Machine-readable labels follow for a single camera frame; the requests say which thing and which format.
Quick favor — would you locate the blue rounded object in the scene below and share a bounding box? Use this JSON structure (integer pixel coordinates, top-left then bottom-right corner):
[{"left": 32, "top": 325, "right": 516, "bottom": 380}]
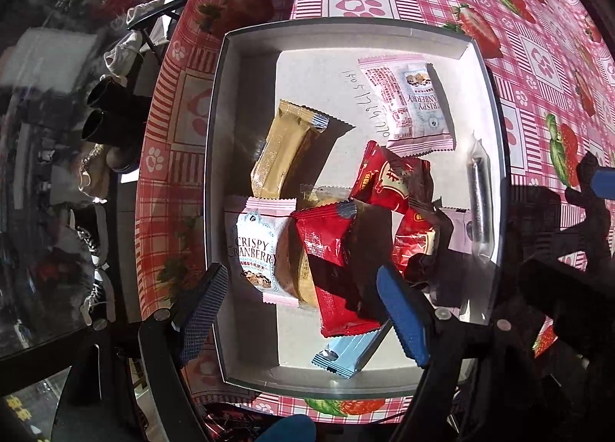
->
[{"left": 259, "top": 414, "right": 318, "bottom": 442}]

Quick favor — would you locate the light blue snack packet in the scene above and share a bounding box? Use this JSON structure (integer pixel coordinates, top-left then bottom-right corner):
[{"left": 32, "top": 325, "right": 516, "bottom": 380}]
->
[{"left": 312, "top": 327, "right": 385, "bottom": 378}]

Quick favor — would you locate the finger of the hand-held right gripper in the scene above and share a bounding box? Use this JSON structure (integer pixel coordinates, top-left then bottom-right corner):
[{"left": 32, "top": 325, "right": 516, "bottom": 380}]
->
[{"left": 567, "top": 153, "right": 615, "bottom": 270}]

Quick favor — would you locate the white cardboard box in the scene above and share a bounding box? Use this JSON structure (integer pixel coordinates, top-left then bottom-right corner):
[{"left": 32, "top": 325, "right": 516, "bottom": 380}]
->
[{"left": 204, "top": 19, "right": 511, "bottom": 387}]

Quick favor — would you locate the red packet with gold label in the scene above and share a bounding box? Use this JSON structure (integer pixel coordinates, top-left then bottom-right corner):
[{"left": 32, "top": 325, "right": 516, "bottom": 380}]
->
[
  {"left": 348, "top": 140, "right": 433, "bottom": 214},
  {"left": 391, "top": 208, "right": 440, "bottom": 284}
]

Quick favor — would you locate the black white sneaker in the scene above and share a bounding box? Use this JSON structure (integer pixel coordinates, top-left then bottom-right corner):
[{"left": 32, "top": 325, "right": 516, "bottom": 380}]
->
[
  {"left": 79, "top": 269, "right": 116, "bottom": 325},
  {"left": 70, "top": 204, "right": 109, "bottom": 267}
]

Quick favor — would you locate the white cloth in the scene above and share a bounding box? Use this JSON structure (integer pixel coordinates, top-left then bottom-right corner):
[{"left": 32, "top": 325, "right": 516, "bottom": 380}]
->
[{"left": 103, "top": 0, "right": 166, "bottom": 77}]

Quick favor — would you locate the black boot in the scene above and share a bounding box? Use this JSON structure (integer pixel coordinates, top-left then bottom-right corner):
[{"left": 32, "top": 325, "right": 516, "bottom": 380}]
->
[
  {"left": 87, "top": 79, "right": 152, "bottom": 111},
  {"left": 81, "top": 108, "right": 145, "bottom": 145}
]

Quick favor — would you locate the clear packet with dark stick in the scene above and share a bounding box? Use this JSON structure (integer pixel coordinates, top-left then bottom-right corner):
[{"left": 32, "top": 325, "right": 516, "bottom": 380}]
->
[{"left": 466, "top": 134, "right": 495, "bottom": 260}]

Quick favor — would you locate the tan yellow snack packet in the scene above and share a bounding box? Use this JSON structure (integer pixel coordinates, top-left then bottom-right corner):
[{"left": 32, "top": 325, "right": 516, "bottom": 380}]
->
[{"left": 251, "top": 100, "right": 332, "bottom": 200}]

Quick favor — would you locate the pink white snack packet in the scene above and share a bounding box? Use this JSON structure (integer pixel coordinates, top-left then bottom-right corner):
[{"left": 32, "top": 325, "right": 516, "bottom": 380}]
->
[
  {"left": 358, "top": 55, "right": 455, "bottom": 152},
  {"left": 234, "top": 197, "right": 301, "bottom": 309}
]

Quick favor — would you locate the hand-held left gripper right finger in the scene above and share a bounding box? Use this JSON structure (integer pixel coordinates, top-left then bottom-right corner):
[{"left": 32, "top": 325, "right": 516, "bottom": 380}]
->
[{"left": 375, "top": 264, "right": 544, "bottom": 442}]

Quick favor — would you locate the strawberry printed tablecloth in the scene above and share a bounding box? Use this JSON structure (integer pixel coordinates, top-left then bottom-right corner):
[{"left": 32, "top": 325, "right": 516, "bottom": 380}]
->
[{"left": 137, "top": 0, "right": 615, "bottom": 426}]

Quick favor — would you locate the plain red snack packet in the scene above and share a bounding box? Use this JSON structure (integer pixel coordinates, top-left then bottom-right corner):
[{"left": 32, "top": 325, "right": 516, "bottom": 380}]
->
[{"left": 291, "top": 202, "right": 382, "bottom": 338}]

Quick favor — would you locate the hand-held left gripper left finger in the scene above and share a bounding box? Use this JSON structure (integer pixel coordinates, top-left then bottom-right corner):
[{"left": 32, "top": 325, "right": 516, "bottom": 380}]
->
[{"left": 50, "top": 262, "right": 229, "bottom": 442}]

